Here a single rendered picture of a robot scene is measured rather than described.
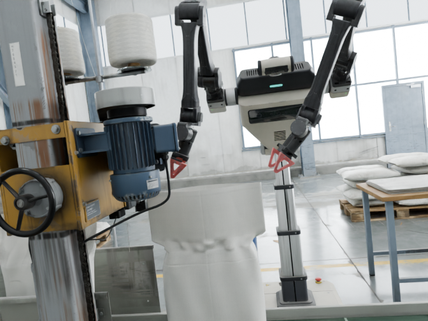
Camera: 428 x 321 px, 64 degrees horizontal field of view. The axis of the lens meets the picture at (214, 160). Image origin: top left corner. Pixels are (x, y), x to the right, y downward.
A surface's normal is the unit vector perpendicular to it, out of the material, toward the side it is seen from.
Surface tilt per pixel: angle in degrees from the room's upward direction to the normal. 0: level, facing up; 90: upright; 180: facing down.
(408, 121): 90
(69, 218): 90
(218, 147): 90
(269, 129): 130
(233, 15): 90
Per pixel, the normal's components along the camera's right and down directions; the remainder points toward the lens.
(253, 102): -0.17, -0.71
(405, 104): -0.13, 0.07
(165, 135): 0.28, 0.03
